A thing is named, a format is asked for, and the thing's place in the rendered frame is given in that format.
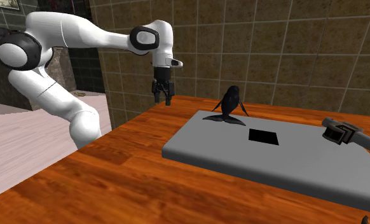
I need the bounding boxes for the black whale figure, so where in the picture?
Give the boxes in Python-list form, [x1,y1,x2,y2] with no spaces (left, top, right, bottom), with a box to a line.
[202,85,250,127]

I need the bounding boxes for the framed wall picture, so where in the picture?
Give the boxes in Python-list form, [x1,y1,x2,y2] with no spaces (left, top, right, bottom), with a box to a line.
[0,0,21,10]

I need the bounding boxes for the grey kitchen tool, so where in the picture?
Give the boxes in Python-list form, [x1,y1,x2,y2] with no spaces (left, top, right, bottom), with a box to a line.
[321,116,370,158]

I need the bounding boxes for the grey flat board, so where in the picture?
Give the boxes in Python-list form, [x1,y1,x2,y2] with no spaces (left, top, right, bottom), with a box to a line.
[161,109,370,216]

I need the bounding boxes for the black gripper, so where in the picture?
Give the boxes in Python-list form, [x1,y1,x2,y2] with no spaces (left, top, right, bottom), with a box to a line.
[151,67,175,107]

